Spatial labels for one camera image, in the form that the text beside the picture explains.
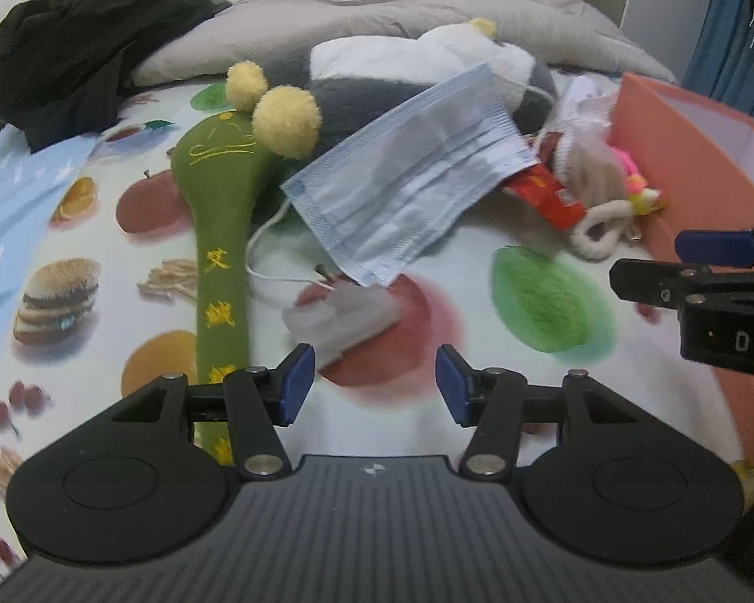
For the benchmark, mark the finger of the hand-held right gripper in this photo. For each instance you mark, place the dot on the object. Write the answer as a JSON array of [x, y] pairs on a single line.
[[713, 246], [653, 282]]

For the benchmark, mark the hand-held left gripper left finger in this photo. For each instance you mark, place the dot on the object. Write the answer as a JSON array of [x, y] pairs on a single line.
[[296, 383]]

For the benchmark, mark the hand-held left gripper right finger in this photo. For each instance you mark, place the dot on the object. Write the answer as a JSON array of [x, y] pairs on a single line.
[[453, 386]]

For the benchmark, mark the white plastic packet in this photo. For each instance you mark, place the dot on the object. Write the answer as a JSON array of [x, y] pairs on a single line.
[[342, 323]]

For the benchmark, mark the orange cardboard box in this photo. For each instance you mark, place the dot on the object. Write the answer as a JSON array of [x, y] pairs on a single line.
[[704, 157]]

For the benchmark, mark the pink feather toy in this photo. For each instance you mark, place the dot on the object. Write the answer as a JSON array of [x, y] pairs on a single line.
[[641, 191]]

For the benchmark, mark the blue face mask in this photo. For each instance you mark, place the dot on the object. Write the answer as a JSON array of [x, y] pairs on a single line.
[[415, 182]]

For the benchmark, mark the food print bedsheet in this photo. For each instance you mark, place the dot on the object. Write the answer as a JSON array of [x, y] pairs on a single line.
[[534, 339]]

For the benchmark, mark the red snack packet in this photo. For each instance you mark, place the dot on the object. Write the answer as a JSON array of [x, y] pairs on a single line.
[[546, 195]]

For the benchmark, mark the green plush stick yellow pom-poms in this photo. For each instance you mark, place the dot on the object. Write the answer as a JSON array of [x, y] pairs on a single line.
[[223, 213]]

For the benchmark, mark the blue curtain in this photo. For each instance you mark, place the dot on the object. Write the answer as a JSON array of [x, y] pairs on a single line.
[[722, 37]]

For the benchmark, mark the grey and white penguin plush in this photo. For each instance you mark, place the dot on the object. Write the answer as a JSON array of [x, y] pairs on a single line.
[[377, 75]]

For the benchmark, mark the grey duvet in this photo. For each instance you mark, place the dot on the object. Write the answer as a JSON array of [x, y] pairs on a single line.
[[383, 6]]

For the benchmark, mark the black garment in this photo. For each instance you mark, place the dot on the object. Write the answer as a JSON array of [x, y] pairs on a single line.
[[75, 50]]

